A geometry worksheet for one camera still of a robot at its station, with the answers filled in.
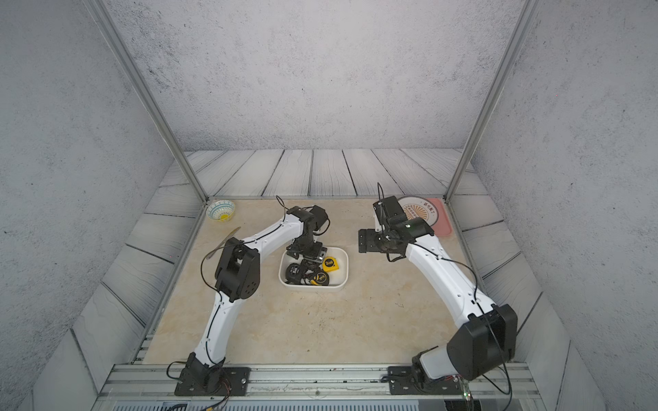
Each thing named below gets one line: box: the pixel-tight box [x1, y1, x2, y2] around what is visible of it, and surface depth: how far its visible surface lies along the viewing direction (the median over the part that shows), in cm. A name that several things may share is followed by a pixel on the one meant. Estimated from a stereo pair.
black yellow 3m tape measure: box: [310, 270, 330, 286], surface depth 93 cm
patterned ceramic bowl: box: [205, 199, 236, 223], surface depth 117 cm
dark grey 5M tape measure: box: [285, 262, 301, 285], surface depth 93 cm
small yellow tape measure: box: [322, 256, 340, 273], surface depth 98 cm
